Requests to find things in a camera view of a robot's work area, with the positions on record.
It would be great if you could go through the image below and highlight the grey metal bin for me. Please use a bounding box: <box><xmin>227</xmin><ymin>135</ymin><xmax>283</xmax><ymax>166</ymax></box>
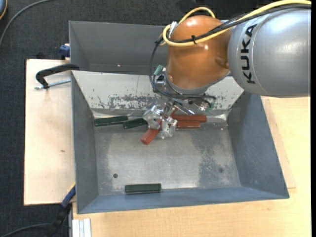
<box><xmin>68</xmin><ymin>20</ymin><xmax>290</xmax><ymax>215</ymax></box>

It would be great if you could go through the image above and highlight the black cylinder on white bracket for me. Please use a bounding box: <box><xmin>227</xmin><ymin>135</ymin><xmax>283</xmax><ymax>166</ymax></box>
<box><xmin>154</xmin><ymin>73</ymin><xmax>166</xmax><ymax>87</ymax></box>

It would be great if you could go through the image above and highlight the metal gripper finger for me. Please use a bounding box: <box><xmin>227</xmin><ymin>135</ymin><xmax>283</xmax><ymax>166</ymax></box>
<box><xmin>142</xmin><ymin>105</ymin><xmax>164</xmax><ymax>130</ymax></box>
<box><xmin>160</xmin><ymin>117</ymin><xmax>179</xmax><ymax>140</ymax></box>

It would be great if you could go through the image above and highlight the dark green flat block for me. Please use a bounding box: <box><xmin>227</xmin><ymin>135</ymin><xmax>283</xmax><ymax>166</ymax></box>
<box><xmin>122</xmin><ymin>118</ymin><xmax>149</xmax><ymax>130</ymax></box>
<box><xmin>124</xmin><ymin>183</ymin><xmax>162</xmax><ymax>195</ymax></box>
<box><xmin>94</xmin><ymin>115</ymin><xmax>129</xmax><ymax>127</ymax></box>

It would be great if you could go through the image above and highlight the red-brown block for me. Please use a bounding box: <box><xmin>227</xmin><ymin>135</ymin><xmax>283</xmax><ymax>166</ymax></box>
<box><xmin>172</xmin><ymin>115</ymin><xmax>207</xmax><ymax>122</ymax></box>
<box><xmin>140</xmin><ymin>109</ymin><xmax>178</xmax><ymax>146</ymax></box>
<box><xmin>176</xmin><ymin>120</ymin><xmax>201</xmax><ymax>128</ymax></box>

